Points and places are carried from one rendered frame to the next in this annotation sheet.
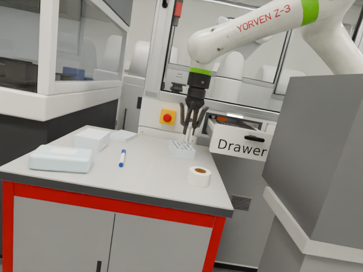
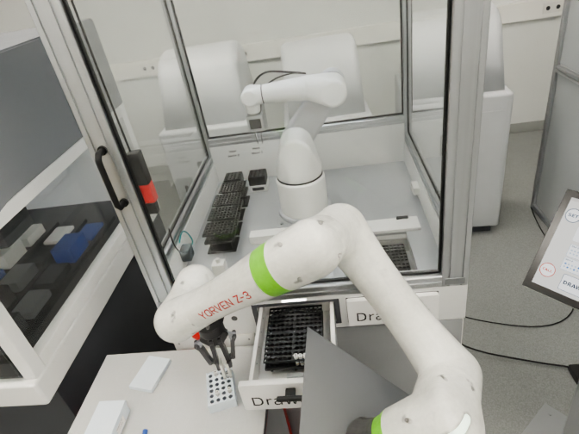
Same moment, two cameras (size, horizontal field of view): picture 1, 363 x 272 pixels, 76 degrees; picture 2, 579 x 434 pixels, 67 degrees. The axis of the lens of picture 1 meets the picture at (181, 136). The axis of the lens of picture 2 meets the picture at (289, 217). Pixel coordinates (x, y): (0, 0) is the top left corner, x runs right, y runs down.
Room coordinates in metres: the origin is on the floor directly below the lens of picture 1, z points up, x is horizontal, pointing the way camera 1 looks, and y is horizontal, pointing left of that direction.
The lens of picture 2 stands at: (0.12, -0.49, 1.92)
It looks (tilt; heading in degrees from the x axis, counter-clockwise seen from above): 32 degrees down; 11
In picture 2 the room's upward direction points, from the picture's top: 10 degrees counter-clockwise
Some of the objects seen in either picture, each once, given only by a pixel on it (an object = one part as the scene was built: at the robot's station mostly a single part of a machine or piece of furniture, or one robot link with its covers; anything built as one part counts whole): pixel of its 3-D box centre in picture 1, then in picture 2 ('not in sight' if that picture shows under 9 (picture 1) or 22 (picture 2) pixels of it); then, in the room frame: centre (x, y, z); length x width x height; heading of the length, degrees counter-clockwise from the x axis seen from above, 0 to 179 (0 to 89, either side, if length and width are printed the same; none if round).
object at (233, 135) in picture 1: (249, 144); (292, 393); (0.86, -0.26, 0.87); 0.29 x 0.02 x 0.11; 93
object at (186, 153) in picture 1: (181, 149); (221, 389); (0.94, -0.01, 0.78); 0.12 x 0.08 x 0.04; 18
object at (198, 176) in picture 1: (199, 176); not in sight; (0.68, -0.08, 0.78); 0.07 x 0.07 x 0.04
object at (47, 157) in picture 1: (63, 158); not in sight; (0.61, 0.32, 0.78); 0.15 x 0.10 x 0.04; 105
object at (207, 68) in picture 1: (203, 55); (196, 290); (0.97, -0.03, 1.17); 0.13 x 0.11 x 0.14; 174
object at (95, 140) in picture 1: (93, 140); (107, 424); (0.82, 0.32, 0.79); 0.13 x 0.09 x 0.05; 2
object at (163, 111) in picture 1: (167, 116); not in sight; (1.12, 0.08, 0.88); 0.07 x 0.05 x 0.07; 93
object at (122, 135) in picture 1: (123, 135); (150, 373); (1.01, 0.26, 0.77); 0.13 x 0.09 x 0.02; 169
